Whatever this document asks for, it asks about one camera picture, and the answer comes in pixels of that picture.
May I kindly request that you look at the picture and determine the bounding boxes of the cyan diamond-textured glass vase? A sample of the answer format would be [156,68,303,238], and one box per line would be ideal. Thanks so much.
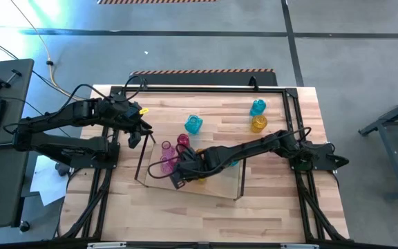
[184,114,204,136]

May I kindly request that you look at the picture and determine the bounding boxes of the grey desk top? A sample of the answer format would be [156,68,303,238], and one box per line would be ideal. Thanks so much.
[0,58,35,148]

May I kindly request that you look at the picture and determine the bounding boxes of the small cyan glass bottle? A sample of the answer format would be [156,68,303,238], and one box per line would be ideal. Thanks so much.
[249,98,267,118]

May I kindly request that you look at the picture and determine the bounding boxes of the yellow cable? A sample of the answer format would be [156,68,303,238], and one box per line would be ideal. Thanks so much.
[10,0,90,103]

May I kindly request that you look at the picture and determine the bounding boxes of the yellow textured glass vase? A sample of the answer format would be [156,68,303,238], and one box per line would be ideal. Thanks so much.
[249,113,269,134]

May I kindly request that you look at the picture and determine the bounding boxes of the dark grey desk panel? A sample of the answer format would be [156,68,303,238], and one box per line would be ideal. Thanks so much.
[0,142,31,231]

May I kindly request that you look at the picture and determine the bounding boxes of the black floor cable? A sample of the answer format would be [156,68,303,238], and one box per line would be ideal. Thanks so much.
[0,43,89,104]

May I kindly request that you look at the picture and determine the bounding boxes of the black striped-edge floor mat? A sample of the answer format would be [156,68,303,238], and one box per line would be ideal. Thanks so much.
[129,68,278,87]

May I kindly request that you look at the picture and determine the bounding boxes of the white paper sheets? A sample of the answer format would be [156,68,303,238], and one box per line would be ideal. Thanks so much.
[29,154,69,208]

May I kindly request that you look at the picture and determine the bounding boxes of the black metal table frame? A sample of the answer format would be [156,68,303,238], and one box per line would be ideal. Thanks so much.
[57,84,350,245]

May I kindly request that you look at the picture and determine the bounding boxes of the purple slender-necked glass vase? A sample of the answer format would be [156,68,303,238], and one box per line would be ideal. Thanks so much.
[160,155,176,175]

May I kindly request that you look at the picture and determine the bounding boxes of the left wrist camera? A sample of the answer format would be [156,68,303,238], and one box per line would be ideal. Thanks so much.
[128,130,142,149]

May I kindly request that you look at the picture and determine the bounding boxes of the silver bracket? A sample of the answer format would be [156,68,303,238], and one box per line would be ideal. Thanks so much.
[280,243,320,249]
[86,241,127,249]

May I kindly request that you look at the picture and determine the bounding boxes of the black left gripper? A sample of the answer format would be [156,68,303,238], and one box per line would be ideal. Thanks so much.
[104,93,154,136]

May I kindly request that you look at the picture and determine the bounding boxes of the tall red ribbed glass bottle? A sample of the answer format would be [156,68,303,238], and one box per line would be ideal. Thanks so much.
[177,133,191,149]

